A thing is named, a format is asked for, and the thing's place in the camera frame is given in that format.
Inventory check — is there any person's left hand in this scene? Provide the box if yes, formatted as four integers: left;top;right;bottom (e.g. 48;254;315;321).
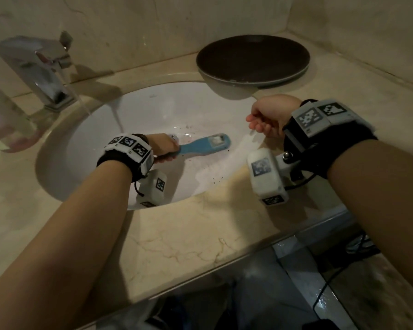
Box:
145;133;181;164

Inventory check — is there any person's right hand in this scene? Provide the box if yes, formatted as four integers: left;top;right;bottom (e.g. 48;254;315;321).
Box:
246;94;302;139

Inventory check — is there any blue handled kitchen tool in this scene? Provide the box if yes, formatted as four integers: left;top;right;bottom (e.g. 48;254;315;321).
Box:
155;133;231;162

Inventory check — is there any person's right forearm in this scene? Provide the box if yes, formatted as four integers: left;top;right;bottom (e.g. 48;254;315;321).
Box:
327;139;413;299

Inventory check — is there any person's left forearm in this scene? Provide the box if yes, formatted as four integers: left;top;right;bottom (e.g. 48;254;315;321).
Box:
0;161;133;330

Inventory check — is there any white oval sink basin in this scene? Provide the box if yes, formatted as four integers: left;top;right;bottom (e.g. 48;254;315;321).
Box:
35;81;262;211

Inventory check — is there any dark round frying pan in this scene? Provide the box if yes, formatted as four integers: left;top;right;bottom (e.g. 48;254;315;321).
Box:
196;34;311;88

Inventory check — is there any chrome sink faucet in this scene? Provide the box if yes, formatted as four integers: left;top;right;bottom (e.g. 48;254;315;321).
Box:
0;31;81;112

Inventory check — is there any person's shoe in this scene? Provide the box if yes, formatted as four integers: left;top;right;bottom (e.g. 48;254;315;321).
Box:
345;232;377;255

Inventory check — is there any left wrist camera band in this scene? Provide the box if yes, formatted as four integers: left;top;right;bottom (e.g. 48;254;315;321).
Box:
96;133;168;207

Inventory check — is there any wrist camera band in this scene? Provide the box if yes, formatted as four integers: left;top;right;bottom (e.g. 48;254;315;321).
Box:
247;98;378;206
96;133;168;207

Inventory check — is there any right wrist camera band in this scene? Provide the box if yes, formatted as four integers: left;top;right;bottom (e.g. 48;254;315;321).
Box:
247;98;378;206

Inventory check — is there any black cable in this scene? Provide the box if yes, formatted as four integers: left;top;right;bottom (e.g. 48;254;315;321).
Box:
311;234;379;320

